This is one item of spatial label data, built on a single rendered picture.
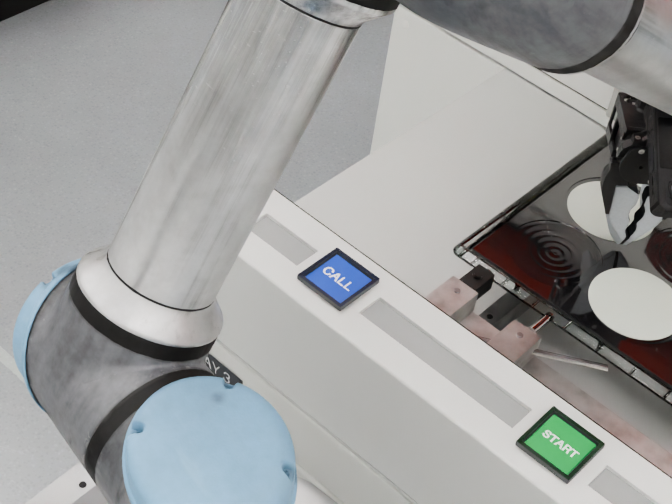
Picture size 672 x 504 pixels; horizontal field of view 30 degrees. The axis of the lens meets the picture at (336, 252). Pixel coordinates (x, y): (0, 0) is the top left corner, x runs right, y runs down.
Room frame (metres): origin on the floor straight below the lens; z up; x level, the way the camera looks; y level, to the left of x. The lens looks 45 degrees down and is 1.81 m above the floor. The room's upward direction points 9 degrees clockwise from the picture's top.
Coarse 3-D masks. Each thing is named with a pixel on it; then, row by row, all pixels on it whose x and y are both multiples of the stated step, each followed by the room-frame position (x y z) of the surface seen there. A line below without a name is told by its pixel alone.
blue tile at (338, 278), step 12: (324, 264) 0.84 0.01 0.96; (336, 264) 0.85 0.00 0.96; (348, 264) 0.85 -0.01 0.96; (312, 276) 0.82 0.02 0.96; (324, 276) 0.83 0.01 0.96; (336, 276) 0.83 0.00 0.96; (348, 276) 0.83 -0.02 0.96; (360, 276) 0.83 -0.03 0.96; (324, 288) 0.81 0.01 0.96; (336, 288) 0.81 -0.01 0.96; (348, 288) 0.82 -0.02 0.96; (360, 288) 0.82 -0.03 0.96
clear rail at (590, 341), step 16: (464, 256) 0.95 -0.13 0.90; (496, 272) 0.93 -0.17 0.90; (512, 288) 0.91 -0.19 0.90; (528, 304) 0.90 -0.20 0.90; (544, 304) 0.90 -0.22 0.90; (560, 320) 0.88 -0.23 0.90; (576, 336) 0.86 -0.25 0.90; (592, 336) 0.86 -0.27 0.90; (608, 352) 0.85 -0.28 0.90; (624, 368) 0.83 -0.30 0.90; (640, 368) 0.83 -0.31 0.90; (640, 384) 0.82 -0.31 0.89; (656, 384) 0.81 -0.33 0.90
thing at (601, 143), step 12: (600, 144) 1.17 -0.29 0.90; (576, 156) 1.14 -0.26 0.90; (588, 156) 1.15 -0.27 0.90; (564, 168) 1.12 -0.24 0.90; (576, 168) 1.13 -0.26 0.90; (552, 180) 1.09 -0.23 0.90; (528, 192) 1.07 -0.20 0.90; (540, 192) 1.07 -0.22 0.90; (516, 204) 1.04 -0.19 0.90; (528, 204) 1.05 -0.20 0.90; (504, 216) 1.02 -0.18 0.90; (480, 228) 0.99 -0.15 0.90; (492, 228) 1.00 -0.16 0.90; (468, 240) 0.97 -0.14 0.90; (480, 240) 0.98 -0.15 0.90
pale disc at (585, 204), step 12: (576, 192) 1.08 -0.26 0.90; (588, 192) 1.09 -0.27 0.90; (600, 192) 1.09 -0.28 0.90; (576, 204) 1.06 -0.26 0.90; (588, 204) 1.06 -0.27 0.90; (600, 204) 1.07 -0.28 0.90; (636, 204) 1.08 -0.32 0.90; (576, 216) 1.04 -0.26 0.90; (588, 216) 1.04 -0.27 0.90; (600, 216) 1.05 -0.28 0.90; (588, 228) 1.02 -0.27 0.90; (600, 228) 1.03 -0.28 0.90; (612, 240) 1.01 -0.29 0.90; (636, 240) 1.02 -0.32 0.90
